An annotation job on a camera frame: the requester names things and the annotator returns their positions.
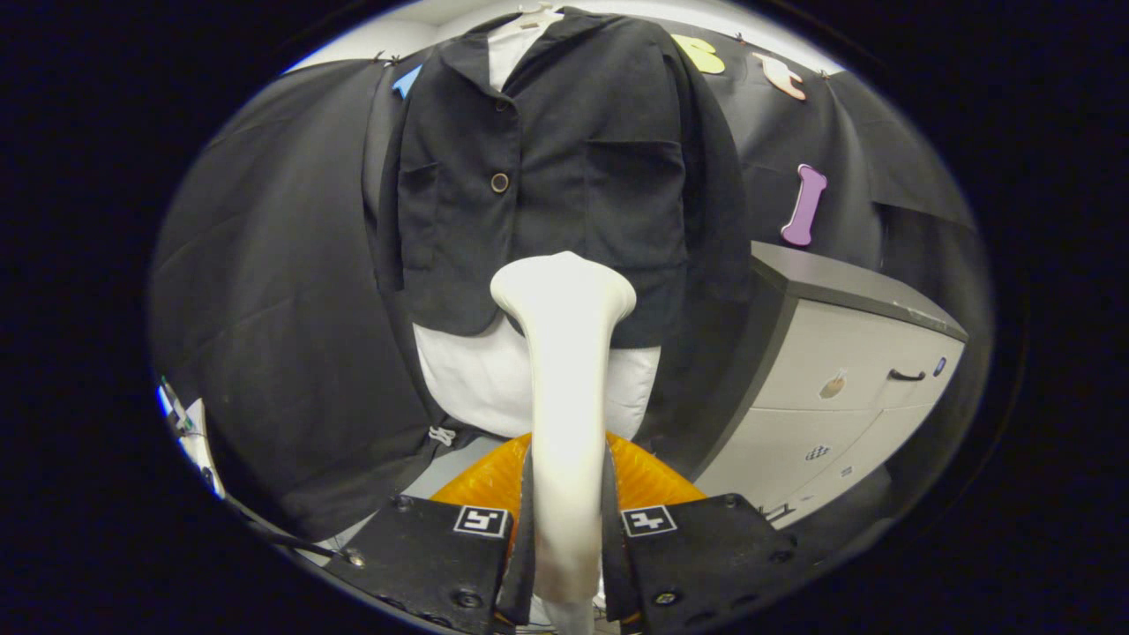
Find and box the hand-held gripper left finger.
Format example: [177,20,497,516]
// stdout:
[322,432,535,634]

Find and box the black backdrop cloth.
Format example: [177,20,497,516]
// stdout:
[150,18,989,543]

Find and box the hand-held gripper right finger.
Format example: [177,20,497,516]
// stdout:
[604,432,799,634]

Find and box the white garment steamer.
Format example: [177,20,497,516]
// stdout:
[490,251,638,635]

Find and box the grey cabinet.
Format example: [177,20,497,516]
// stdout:
[692,241,969,530]

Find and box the black jacket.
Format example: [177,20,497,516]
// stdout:
[375,9,751,349]

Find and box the white equipment with cables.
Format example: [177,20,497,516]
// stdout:
[157,377,226,499]

